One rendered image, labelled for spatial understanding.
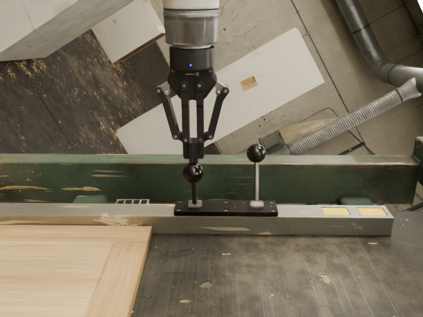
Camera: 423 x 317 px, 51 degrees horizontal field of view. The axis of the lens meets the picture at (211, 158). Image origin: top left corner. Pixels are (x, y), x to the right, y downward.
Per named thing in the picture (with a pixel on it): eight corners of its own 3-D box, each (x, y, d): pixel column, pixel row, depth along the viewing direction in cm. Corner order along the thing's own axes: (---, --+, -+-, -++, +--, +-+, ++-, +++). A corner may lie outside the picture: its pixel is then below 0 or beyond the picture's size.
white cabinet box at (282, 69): (129, 121, 506) (291, 28, 464) (156, 164, 517) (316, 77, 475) (114, 131, 448) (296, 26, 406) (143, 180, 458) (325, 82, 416)
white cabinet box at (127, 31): (99, 22, 582) (144, -7, 567) (122, 61, 592) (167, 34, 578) (86, 21, 539) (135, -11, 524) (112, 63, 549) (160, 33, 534)
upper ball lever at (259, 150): (246, 211, 88) (245, 145, 90) (265, 211, 88) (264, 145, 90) (247, 211, 84) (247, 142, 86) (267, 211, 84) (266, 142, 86)
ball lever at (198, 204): (186, 200, 89) (182, 157, 78) (205, 200, 89) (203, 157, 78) (185, 216, 86) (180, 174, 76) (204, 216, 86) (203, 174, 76)
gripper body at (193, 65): (217, 41, 77) (217, 94, 80) (169, 41, 77) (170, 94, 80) (217, 48, 70) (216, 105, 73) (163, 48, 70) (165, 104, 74)
